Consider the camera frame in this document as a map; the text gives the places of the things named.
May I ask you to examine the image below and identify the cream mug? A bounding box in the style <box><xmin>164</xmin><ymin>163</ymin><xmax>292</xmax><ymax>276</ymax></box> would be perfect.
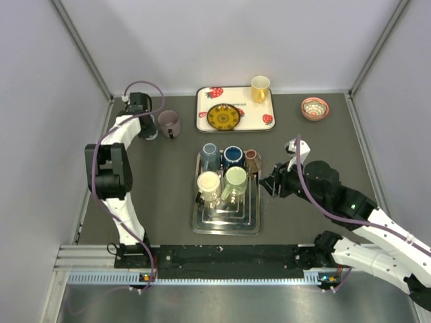
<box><xmin>196</xmin><ymin>171</ymin><xmax>222</xmax><ymax>202</ymax></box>

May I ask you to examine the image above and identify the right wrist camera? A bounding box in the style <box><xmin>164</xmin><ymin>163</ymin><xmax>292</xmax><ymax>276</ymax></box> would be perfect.
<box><xmin>285</xmin><ymin>139</ymin><xmax>310</xmax><ymax>167</ymax></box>

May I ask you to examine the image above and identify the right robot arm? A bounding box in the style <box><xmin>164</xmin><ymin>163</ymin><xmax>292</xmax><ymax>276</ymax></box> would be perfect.
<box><xmin>259</xmin><ymin>160</ymin><xmax>430</xmax><ymax>310</ymax></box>

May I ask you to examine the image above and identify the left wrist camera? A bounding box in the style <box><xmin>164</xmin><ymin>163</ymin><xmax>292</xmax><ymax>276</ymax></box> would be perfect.
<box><xmin>121</xmin><ymin>92</ymin><xmax>152</xmax><ymax>114</ymax></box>

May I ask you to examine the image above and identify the light blue white mug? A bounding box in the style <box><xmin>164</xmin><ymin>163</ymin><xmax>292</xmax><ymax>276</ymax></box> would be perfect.
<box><xmin>145</xmin><ymin>114</ymin><xmax>158</xmax><ymax>141</ymax></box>

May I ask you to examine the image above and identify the brown striped cup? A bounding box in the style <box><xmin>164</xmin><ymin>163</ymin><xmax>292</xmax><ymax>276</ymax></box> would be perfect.
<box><xmin>244</xmin><ymin>149</ymin><xmax>262</xmax><ymax>174</ymax></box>

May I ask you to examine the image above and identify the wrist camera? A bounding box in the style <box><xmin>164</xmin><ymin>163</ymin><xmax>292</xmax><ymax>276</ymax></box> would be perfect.
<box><xmin>285</xmin><ymin>139</ymin><xmax>310</xmax><ymax>167</ymax></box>
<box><xmin>121</xmin><ymin>92</ymin><xmax>152</xmax><ymax>114</ymax></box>

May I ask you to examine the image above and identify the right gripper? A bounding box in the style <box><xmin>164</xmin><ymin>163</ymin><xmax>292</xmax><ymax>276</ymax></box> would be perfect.
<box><xmin>259</xmin><ymin>156</ymin><xmax>327</xmax><ymax>209</ymax></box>

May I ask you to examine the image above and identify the yellow mug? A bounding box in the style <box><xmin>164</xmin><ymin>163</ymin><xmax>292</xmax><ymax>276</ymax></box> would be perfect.
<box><xmin>251</xmin><ymin>75</ymin><xmax>271</xmax><ymax>103</ymax></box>

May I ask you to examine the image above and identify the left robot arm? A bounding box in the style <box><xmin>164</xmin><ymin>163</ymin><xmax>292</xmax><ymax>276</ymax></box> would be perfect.
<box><xmin>84</xmin><ymin>111</ymin><xmax>154</xmax><ymax>267</ymax></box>

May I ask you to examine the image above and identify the green mug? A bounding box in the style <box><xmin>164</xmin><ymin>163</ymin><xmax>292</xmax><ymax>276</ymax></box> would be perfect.
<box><xmin>221</xmin><ymin>166</ymin><xmax>248</xmax><ymax>201</ymax></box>

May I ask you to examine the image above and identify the pink patterned bowl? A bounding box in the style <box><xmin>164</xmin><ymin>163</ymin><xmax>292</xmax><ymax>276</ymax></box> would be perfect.
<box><xmin>301</xmin><ymin>97</ymin><xmax>329</xmax><ymax>121</ymax></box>

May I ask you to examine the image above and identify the dark blue mug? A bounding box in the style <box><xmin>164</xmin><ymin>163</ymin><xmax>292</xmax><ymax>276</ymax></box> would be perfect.
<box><xmin>222</xmin><ymin>145</ymin><xmax>244</xmax><ymax>170</ymax></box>

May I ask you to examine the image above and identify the strawberry serving tray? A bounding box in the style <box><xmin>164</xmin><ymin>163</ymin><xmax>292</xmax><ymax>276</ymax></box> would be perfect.
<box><xmin>196</xmin><ymin>86</ymin><xmax>275</xmax><ymax>133</ymax></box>

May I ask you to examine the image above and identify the metal tray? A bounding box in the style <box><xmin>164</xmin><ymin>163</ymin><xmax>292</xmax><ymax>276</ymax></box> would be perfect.
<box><xmin>192</xmin><ymin>149</ymin><xmax>261</xmax><ymax>236</ymax></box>

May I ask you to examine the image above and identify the yellow patterned plate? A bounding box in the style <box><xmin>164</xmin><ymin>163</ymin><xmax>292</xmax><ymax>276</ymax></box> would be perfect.
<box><xmin>206</xmin><ymin>104</ymin><xmax>241</xmax><ymax>131</ymax></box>

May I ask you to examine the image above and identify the grey blue mug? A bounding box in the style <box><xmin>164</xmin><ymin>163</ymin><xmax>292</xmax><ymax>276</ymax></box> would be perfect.
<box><xmin>200</xmin><ymin>143</ymin><xmax>221</xmax><ymax>172</ymax></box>

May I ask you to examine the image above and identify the aluminium frame rail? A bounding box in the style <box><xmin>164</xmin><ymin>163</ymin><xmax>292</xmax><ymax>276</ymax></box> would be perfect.
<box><xmin>53</xmin><ymin>244</ymin><xmax>405</xmax><ymax>287</ymax></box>

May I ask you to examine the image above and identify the purple mug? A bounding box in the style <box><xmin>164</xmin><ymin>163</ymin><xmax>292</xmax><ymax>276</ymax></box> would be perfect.
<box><xmin>158</xmin><ymin>110</ymin><xmax>181</xmax><ymax>139</ymax></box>

